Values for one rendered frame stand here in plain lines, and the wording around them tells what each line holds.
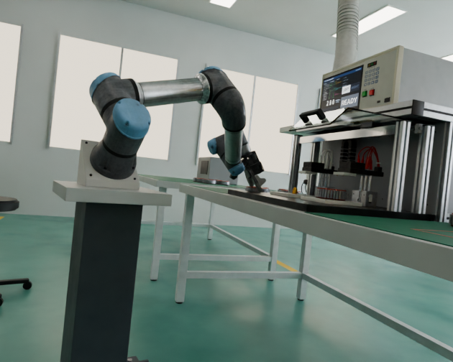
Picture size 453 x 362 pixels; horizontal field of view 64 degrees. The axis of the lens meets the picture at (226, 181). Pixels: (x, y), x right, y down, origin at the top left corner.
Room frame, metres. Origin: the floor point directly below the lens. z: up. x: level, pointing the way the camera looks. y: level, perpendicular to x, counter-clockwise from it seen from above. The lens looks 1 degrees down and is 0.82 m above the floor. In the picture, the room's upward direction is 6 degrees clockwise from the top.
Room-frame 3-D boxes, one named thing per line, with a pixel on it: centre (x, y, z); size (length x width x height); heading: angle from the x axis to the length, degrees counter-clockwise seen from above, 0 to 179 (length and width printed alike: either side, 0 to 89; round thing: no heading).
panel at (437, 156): (1.48, -0.57, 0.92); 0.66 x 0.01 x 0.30; 20
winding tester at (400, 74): (1.49, -0.63, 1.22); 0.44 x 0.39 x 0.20; 20
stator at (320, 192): (1.28, -0.37, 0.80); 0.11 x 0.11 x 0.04
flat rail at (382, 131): (1.43, -0.42, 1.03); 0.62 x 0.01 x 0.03; 20
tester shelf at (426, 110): (1.50, -0.63, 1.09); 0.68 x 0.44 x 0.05; 20
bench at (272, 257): (3.69, 0.30, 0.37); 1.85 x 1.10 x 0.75; 20
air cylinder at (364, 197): (1.33, -0.50, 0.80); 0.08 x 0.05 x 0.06; 20
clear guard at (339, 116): (1.23, -0.39, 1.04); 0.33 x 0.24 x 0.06; 110
